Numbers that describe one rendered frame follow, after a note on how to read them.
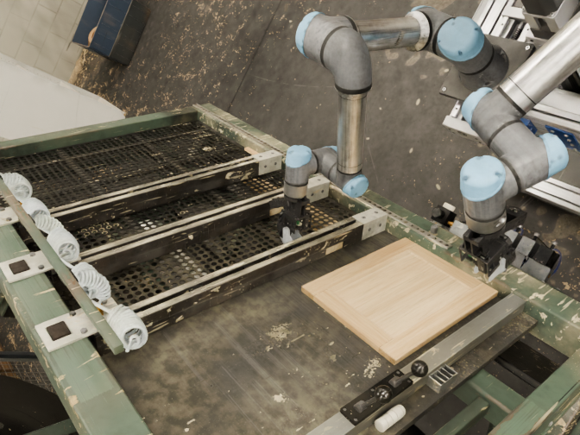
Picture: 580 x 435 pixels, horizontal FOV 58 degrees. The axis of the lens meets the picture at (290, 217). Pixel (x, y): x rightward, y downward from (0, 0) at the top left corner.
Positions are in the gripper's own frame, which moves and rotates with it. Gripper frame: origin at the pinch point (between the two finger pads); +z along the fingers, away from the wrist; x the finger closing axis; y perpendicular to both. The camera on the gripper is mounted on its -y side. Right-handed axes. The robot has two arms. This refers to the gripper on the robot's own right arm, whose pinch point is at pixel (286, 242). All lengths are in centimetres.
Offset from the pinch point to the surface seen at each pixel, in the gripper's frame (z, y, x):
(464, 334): -3, 64, 10
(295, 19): -25, -191, 160
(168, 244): -0.9, -19.3, -33.9
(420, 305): 0.1, 47.4, 12.5
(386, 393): -14, 70, -31
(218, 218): -4.3, -19.4, -14.7
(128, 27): 16, -382, 117
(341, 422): -3, 64, -36
